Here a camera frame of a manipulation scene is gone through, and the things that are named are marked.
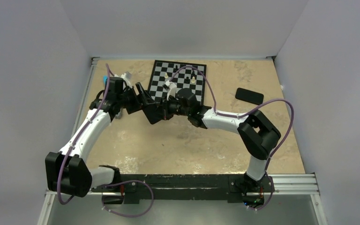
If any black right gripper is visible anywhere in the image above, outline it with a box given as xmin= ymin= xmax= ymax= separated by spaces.
xmin=151 ymin=94 xmax=190 ymax=121

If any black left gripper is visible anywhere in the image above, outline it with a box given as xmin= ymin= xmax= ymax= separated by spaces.
xmin=117 ymin=82 xmax=154 ymax=114

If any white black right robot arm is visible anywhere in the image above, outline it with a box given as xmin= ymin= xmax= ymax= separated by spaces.
xmin=140 ymin=89 xmax=281 ymax=191

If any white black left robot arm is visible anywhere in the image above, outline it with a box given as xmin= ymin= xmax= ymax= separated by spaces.
xmin=45 ymin=77 xmax=148 ymax=197

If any blue grey red tool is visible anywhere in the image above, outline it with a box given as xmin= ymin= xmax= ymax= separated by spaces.
xmin=103 ymin=75 xmax=123 ymax=120

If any black white chessboard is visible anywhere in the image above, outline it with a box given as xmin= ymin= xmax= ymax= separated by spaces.
xmin=147 ymin=60 xmax=207 ymax=104

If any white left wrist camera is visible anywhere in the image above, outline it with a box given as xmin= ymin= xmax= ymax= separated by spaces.
xmin=113 ymin=71 xmax=132 ymax=88

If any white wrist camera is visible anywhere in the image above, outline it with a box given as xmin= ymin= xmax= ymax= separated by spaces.
xmin=113 ymin=71 xmax=132 ymax=88
xmin=164 ymin=81 xmax=177 ymax=100

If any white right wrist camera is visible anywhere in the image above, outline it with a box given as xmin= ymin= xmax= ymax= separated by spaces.
xmin=164 ymin=81 xmax=177 ymax=100

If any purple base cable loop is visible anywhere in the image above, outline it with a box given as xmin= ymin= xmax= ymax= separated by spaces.
xmin=101 ymin=180 xmax=156 ymax=218

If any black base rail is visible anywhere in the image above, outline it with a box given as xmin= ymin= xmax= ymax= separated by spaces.
xmin=95 ymin=174 xmax=274 ymax=206

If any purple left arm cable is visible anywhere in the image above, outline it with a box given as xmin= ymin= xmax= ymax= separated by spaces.
xmin=56 ymin=63 xmax=115 ymax=206

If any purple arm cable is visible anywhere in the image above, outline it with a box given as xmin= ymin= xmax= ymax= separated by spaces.
xmin=56 ymin=63 xmax=115 ymax=206
xmin=169 ymin=65 xmax=295 ymax=212

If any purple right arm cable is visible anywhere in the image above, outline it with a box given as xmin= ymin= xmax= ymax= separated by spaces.
xmin=169 ymin=65 xmax=295 ymax=212

